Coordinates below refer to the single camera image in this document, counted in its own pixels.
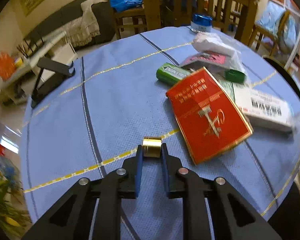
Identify small gold cylinder cap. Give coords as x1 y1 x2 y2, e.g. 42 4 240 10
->
142 137 162 158

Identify green potted plant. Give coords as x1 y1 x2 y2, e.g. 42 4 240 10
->
0 170 31 239

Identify blue checked tablecloth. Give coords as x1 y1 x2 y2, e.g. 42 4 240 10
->
19 27 300 239

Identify red cigarette box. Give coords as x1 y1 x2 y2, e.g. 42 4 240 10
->
166 68 253 164

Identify white green medicine box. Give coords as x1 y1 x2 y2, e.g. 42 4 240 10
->
219 80 294 133

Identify white coffee table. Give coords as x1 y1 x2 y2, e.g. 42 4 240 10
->
0 31 77 106

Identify green bottle cap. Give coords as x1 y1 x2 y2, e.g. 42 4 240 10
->
224 69 247 84

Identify black phone stand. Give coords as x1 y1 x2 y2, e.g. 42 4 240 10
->
31 57 76 109

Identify green gum pack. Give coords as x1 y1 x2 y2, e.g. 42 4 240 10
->
156 63 190 86

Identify pink patterned packet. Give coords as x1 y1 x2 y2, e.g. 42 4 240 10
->
179 51 230 72

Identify orange plastic bag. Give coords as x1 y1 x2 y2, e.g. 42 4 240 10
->
0 51 16 81

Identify white plastic bag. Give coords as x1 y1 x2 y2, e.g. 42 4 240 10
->
192 32 249 82

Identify right side wooden chair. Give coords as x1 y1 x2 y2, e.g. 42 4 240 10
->
248 1 290 56

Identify wooden chair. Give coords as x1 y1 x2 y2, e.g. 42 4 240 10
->
108 0 147 40
143 0 233 33
248 1 290 56

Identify blue lidded jar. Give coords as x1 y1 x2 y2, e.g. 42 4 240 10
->
190 14 212 33

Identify dark sofa with lace cover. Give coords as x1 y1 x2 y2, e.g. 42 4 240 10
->
24 0 115 48

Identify far wooden chair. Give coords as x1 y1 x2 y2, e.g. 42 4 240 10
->
108 0 147 40

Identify wooden dining table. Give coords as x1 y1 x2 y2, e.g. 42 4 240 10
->
213 0 258 45

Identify near wooden chair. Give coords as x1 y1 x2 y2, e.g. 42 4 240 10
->
143 0 233 33

